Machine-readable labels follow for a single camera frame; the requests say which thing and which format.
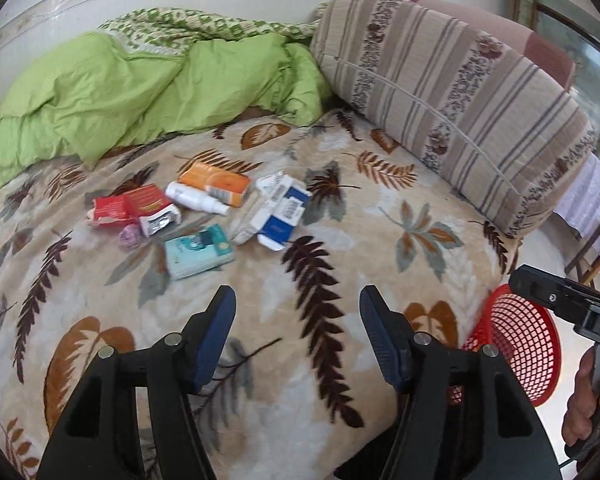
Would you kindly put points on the flattened white carton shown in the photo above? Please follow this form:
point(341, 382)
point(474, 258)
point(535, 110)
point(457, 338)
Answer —
point(252, 217)

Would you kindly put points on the leaf print blanket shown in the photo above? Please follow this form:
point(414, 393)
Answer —
point(330, 240)

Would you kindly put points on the orange medicine box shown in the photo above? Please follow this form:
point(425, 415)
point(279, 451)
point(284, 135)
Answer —
point(215, 180)

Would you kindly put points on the wooden framed window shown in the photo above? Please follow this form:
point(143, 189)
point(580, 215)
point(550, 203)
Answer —
point(570, 45)

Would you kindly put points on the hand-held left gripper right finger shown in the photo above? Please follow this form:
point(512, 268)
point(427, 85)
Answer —
point(380, 340)

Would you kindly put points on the wooden chair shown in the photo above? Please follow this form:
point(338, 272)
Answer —
point(592, 255)

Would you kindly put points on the green duvet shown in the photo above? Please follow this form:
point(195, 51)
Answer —
point(110, 95)

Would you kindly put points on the teal tissue packet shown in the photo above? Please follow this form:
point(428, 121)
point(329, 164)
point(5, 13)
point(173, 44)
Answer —
point(197, 255)

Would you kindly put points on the striped floral cushion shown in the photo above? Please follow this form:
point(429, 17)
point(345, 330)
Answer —
point(455, 100)

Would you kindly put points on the crumpled pink wrapper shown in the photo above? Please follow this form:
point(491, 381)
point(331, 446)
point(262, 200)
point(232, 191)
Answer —
point(131, 237)

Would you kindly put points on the blue and white carton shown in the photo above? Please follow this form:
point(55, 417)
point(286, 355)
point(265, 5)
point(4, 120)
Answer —
point(287, 205)

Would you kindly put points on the pink sofa back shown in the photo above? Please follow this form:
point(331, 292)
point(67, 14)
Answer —
point(520, 35)

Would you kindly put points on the red mesh plastic basket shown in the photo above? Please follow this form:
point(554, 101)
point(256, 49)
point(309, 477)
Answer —
point(520, 335)

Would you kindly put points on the white lace cloth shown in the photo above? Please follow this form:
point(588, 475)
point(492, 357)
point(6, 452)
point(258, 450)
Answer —
point(592, 200)

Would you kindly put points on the red cigarette box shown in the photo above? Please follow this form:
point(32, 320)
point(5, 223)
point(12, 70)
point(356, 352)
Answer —
point(147, 199)

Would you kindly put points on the person's right hand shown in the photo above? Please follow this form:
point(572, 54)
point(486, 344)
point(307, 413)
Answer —
point(582, 405)

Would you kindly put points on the torn red paper box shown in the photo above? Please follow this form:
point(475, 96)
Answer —
point(111, 210)

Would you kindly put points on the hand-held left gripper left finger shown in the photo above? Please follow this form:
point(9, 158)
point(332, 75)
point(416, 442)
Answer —
point(215, 340)

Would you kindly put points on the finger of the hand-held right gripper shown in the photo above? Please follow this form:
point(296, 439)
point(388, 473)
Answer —
point(545, 287)

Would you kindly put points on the white spray bottle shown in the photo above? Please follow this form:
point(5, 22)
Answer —
point(192, 197)

